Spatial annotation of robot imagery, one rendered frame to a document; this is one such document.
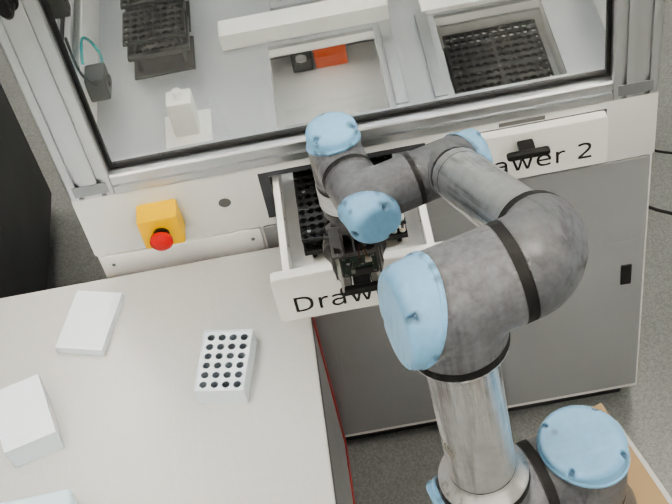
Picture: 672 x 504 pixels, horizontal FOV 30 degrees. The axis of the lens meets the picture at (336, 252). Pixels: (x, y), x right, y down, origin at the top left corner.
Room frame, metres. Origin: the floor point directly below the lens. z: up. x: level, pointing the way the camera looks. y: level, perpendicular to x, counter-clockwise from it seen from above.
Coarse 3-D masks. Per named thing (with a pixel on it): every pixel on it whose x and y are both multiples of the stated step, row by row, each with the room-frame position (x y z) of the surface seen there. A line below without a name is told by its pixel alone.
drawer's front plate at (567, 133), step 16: (592, 112) 1.50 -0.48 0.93; (512, 128) 1.51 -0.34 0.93; (528, 128) 1.50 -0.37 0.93; (544, 128) 1.49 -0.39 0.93; (560, 128) 1.49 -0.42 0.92; (576, 128) 1.49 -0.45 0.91; (592, 128) 1.49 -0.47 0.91; (496, 144) 1.49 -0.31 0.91; (512, 144) 1.49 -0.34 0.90; (544, 144) 1.49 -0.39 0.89; (560, 144) 1.49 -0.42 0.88; (576, 144) 1.49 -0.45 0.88; (592, 144) 1.49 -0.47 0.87; (496, 160) 1.49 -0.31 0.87; (528, 160) 1.49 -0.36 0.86; (544, 160) 1.49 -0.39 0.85; (560, 160) 1.49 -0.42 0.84; (576, 160) 1.49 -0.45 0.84; (592, 160) 1.49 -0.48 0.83
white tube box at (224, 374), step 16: (208, 336) 1.31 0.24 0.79; (224, 336) 1.31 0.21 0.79; (240, 336) 1.30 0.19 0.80; (208, 352) 1.28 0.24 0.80; (224, 352) 1.27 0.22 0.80; (240, 352) 1.27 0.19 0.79; (208, 368) 1.25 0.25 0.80; (224, 368) 1.24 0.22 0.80; (240, 368) 1.23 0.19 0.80; (208, 384) 1.21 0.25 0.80; (224, 384) 1.21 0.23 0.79; (240, 384) 1.21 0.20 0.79; (208, 400) 1.20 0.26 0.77; (224, 400) 1.20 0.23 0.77; (240, 400) 1.19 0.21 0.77
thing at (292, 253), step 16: (272, 176) 1.55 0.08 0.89; (288, 176) 1.60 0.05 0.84; (288, 192) 1.56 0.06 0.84; (288, 208) 1.52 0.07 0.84; (416, 208) 1.46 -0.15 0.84; (288, 224) 1.49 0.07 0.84; (416, 224) 1.42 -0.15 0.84; (288, 240) 1.44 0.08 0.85; (416, 240) 1.39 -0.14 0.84; (432, 240) 1.33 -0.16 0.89; (288, 256) 1.37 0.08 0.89; (304, 256) 1.41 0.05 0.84; (320, 256) 1.40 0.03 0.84
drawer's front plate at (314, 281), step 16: (384, 256) 1.29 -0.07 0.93; (400, 256) 1.28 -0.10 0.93; (288, 272) 1.30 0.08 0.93; (304, 272) 1.29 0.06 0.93; (320, 272) 1.29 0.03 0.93; (272, 288) 1.29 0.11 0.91; (288, 288) 1.29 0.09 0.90; (304, 288) 1.29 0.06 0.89; (320, 288) 1.29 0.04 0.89; (336, 288) 1.28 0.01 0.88; (288, 304) 1.29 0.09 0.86; (304, 304) 1.29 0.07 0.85; (352, 304) 1.28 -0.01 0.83; (368, 304) 1.28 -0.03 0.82; (288, 320) 1.29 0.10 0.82
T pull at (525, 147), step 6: (522, 144) 1.48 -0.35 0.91; (528, 144) 1.48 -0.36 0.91; (522, 150) 1.47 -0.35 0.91; (528, 150) 1.46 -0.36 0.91; (534, 150) 1.46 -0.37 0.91; (540, 150) 1.46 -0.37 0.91; (546, 150) 1.45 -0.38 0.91; (510, 156) 1.46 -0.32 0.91; (516, 156) 1.46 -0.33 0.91; (522, 156) 1.46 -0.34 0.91; (528, 156) 1.46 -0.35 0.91; (534, 156) 1.45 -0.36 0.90
